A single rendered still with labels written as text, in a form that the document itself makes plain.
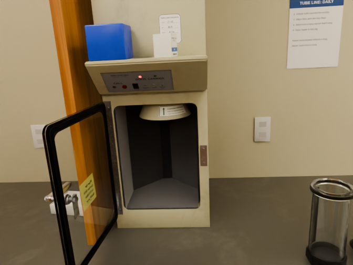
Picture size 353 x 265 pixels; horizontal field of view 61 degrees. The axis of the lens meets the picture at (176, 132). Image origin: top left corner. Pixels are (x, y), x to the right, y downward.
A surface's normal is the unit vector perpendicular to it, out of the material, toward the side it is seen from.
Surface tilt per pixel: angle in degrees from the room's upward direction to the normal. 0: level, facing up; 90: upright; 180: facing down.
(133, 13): 90
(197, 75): 135
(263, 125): 90
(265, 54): 90
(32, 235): 0
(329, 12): 90
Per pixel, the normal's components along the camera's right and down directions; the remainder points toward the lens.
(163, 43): -0.31, 0.27
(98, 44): -0.06, 0.27
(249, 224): -0.05, -0.96
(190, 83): 0.00, 0.87
